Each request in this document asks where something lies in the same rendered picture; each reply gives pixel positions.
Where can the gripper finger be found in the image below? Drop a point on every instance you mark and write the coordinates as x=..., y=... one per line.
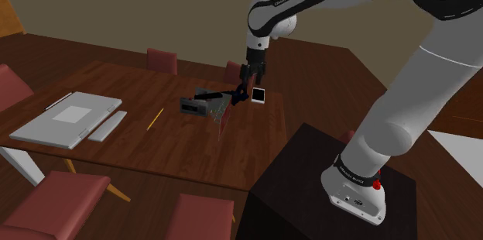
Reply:
x=261, y=74
x=243, y=75

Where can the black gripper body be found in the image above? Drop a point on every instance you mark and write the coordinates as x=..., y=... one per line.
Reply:
x=255, y=57

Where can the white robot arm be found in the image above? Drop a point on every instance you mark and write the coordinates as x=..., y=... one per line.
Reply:
x=400, y=118

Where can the red upholstered chair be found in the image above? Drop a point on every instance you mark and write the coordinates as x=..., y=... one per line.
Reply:
x=11, y=88
x=162, y=62
x=231, y=73
x=200, y=218
x=53, y=205

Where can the white phone with black screen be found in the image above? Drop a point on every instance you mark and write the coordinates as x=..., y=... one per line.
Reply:
x=258, y=95

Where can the dark blue figure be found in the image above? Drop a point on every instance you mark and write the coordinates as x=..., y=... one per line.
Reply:
x=237, y=97

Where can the black long bar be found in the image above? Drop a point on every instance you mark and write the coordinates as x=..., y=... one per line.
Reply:
x=207, y=96

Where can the red thin book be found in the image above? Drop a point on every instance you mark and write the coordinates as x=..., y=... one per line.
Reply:
x=225, y=120

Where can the grey box-shaped radio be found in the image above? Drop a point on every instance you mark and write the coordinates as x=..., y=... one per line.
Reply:
x=192, y=107

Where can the yellow pencil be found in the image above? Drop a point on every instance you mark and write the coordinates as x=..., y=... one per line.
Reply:
x=155, y=119

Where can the brown wooden table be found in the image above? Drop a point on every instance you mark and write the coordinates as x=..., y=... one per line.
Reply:
x=177, y=148

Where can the dark robot stand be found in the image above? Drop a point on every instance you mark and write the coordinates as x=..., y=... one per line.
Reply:
x=294, y=190

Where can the grey flat keyboard bar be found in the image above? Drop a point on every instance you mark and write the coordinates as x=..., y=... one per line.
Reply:
x=106, y=126

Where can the grey closed laptop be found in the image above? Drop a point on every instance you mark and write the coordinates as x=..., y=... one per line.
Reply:
x=56, y=126

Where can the orange wooden cabinet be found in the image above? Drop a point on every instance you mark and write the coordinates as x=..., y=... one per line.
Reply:
x=9, y=16

